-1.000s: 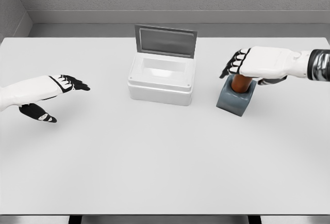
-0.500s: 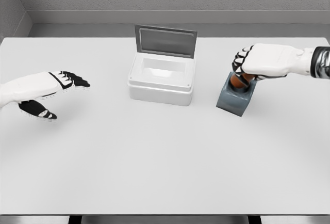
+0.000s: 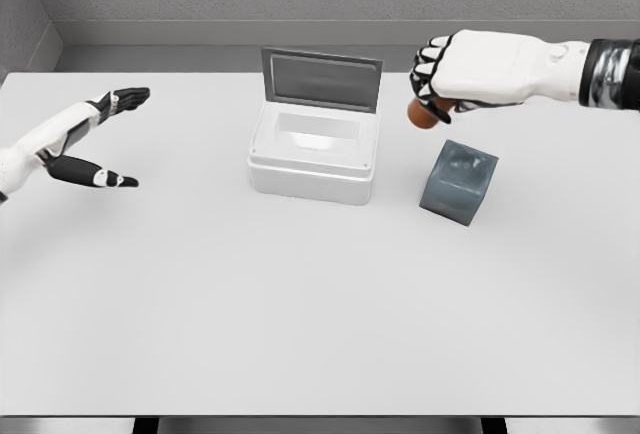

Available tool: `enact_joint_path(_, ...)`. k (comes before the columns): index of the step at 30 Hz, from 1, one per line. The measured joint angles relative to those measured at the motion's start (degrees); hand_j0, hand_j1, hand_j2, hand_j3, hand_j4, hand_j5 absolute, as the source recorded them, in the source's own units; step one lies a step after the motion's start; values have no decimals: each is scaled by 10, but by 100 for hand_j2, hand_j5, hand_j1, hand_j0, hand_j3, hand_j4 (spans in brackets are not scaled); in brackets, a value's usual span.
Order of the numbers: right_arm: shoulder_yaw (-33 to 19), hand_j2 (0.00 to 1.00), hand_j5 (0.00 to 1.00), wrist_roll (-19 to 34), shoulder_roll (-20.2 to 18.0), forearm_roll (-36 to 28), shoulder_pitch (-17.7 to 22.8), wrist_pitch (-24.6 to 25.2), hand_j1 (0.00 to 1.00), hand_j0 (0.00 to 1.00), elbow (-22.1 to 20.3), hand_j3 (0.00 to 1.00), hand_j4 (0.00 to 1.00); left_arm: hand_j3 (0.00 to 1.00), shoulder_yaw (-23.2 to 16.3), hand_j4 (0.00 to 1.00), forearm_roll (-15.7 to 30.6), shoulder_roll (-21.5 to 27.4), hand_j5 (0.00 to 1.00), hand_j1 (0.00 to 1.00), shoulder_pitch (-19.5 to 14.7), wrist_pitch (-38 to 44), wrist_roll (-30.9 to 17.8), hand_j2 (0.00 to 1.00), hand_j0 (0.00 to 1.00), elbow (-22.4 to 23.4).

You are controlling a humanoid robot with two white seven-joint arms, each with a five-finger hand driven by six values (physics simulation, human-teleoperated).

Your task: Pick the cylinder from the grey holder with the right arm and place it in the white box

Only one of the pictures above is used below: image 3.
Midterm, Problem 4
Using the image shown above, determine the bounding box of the grey box lid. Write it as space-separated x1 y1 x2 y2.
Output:
260 46 385 116

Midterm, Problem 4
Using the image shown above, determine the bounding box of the grey translucent cube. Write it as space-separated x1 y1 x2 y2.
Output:
418 138 500 228

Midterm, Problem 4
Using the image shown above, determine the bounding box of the white open box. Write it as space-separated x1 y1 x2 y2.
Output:
246 100 381 207

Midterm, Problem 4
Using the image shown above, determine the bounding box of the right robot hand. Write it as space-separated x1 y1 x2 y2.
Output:
408 29 547 127

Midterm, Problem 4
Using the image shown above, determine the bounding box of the brown round object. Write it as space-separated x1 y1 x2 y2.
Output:
406 96 454 131

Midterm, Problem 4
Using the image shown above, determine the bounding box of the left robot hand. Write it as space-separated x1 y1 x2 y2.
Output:
5 86 151 189

